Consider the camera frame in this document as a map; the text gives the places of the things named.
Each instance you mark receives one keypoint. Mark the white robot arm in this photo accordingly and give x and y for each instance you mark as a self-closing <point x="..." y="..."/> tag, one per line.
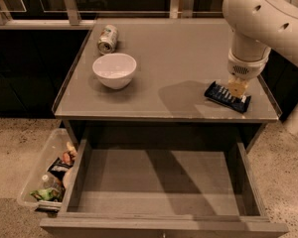
<point x="258" y="27"/>

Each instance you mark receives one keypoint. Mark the orange snack packet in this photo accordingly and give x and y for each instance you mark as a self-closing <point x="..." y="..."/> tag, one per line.
<point x="68" y="157"/>

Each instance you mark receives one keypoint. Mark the grey open top drawer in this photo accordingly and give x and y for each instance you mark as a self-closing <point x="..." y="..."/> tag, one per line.
<point x="124" y="193"/>

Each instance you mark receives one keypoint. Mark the black snack packet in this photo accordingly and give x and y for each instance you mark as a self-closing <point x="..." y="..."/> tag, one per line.
<point x="58" y="168"/>

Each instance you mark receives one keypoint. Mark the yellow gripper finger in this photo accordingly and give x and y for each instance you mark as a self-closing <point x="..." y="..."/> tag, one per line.
<point x="237" y="86"/>

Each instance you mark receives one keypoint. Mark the green snack bag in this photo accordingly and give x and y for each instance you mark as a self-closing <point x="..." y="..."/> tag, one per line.
<point x="47" y="194"/>

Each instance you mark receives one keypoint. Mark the white ceramic bowl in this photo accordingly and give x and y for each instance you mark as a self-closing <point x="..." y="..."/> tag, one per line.
<point x="115" y="70"/>

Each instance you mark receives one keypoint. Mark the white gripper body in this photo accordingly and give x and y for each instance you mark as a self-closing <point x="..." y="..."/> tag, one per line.
<point x="244" y="68"/>

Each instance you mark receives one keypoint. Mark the clear plastic water bottle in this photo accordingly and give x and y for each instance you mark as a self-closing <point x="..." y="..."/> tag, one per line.
<point x="52" y="182"/>

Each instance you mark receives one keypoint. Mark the grey cabinet counter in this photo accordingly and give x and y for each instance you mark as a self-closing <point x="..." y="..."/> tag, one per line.
<point x="176" y="62"/>

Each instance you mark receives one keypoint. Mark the metal window railing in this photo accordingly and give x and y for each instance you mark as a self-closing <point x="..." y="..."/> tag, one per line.
<point x="80" y="14"/>

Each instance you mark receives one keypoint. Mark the green white soda can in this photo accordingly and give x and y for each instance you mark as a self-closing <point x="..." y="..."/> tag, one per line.
<point x="107" y="40"/>

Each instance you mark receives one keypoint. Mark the clear plastic storage bin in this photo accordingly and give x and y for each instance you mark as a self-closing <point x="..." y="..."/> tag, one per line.
<point x="54" y="148"/>

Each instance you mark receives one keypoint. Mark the blue rxbar blueberry wrapper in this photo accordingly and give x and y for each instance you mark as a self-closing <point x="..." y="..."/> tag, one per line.
<point x="221" y="95"/>

